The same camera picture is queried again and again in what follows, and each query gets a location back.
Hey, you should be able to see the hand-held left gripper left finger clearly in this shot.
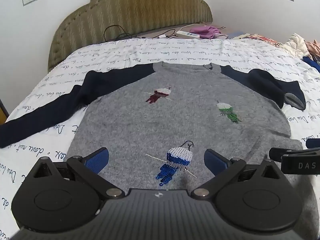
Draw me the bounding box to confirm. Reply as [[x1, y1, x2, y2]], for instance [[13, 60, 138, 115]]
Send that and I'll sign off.
[[25, 147, 126, 201]]

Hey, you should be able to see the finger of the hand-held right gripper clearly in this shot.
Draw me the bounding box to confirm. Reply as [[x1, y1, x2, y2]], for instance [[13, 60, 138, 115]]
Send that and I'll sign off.
[[305, 138, 320, 150], [269, 147, 320, 162]]

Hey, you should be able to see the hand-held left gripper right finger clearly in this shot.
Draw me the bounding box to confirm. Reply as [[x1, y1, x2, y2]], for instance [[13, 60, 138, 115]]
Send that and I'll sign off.
[[191, 148, 288, 200]]

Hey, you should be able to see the grey sweater with navy sleeves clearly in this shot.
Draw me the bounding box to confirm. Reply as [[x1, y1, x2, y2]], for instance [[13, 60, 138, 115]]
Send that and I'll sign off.
[[0, 61, 319, 233]]

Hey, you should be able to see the dark blue garment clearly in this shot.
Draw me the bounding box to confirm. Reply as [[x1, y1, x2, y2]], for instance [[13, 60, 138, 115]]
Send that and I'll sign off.
[[302, 55, 320, 73]]

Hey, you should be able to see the pink garment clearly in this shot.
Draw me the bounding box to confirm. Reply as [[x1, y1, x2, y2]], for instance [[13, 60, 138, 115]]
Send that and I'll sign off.
[[306, 40, 320, 56]]

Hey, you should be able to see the white garment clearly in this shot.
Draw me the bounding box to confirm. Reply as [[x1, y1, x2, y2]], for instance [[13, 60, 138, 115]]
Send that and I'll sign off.
[[282, 32, 311, 57]]

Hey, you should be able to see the wooden bedside furniture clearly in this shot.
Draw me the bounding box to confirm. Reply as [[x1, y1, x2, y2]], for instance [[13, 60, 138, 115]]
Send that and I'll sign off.
[[0, 97, 9, 124]]

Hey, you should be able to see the white blanket with blue script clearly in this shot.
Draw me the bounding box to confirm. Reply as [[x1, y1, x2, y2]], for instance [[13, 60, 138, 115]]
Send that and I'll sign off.
[[0, 36, 320, 240]]

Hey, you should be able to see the white remote control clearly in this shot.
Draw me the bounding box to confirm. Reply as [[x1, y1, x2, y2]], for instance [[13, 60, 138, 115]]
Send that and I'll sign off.
[[176, 31, 201, 39]]

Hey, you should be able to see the purple cloth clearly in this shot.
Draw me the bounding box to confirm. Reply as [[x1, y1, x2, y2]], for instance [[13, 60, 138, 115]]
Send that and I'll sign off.
[[189, 25, 222, 40]]

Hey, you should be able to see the olive padded headboard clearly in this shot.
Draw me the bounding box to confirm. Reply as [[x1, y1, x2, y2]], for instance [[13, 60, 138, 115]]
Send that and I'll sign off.
[[47, 0, 213, 72]]

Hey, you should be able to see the black cable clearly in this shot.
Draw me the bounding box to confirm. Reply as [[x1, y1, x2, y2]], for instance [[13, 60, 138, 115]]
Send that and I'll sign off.
[[103, 25, 176, 42]]

